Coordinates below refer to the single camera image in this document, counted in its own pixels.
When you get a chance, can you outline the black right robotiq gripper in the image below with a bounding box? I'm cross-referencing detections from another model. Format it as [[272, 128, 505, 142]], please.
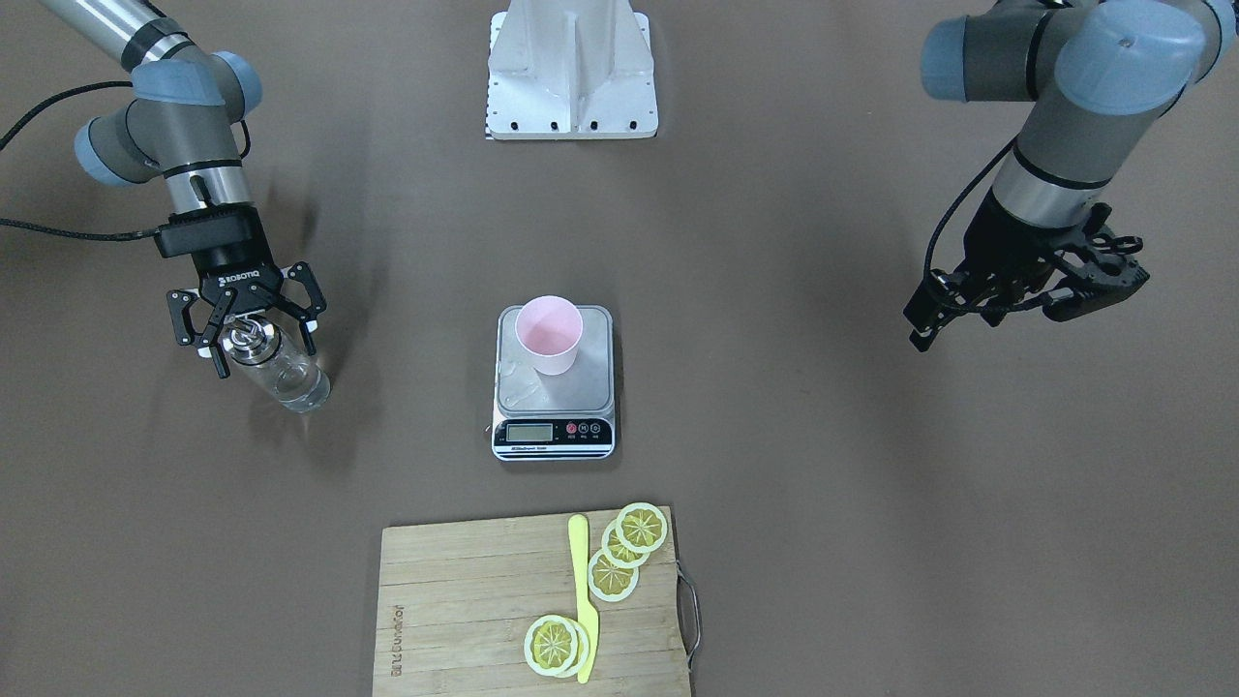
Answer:
[[166, 241, 327, 379]]

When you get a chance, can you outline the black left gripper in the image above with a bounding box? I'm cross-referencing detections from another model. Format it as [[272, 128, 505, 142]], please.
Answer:
[[903, 191, 1097, 352]]

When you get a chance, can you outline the glass sauce bottle metal spout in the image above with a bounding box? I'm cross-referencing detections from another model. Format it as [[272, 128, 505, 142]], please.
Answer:
[[222, 314, 331, 413]]

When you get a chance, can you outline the pink plastic cup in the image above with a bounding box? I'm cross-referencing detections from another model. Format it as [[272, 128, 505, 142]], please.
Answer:
[[515, 295, 585, 376]]

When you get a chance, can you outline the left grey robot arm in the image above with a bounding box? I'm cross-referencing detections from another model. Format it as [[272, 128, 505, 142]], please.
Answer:
[[904, 1, 1237, 352]]

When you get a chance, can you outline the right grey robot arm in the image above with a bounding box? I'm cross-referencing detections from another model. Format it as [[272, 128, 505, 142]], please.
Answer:
[[45, 1, 326, 378]]

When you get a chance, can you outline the digital kitchen scale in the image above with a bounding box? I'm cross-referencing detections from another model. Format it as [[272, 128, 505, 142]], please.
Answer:
[[491, 305, 617, 462]]

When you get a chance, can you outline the wooden cutting board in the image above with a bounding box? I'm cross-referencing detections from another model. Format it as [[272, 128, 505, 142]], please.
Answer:
[[372, 513, 701, 696]]

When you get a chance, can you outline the lemon slice middle of three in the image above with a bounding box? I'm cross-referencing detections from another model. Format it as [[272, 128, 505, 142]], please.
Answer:
[[600, 520, 650, 569]]

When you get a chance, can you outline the yellow plastic knife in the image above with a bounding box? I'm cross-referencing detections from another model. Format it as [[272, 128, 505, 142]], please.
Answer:
[[567, 513, 600, 683]]

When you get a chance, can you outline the lemon slice lowest of three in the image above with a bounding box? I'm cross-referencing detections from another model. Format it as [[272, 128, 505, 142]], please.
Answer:
[[586, 550, 639, 603]]

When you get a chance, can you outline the lemon slice near knife tip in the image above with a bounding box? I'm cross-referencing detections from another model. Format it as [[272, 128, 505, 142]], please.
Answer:
[[523, 614, 593, 678]]

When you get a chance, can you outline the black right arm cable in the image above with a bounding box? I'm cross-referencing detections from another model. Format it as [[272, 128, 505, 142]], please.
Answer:
[[0, 80, 166, 243]]

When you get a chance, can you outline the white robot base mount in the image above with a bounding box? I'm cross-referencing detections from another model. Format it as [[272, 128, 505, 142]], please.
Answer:
[[484, 1, 659, 141]]

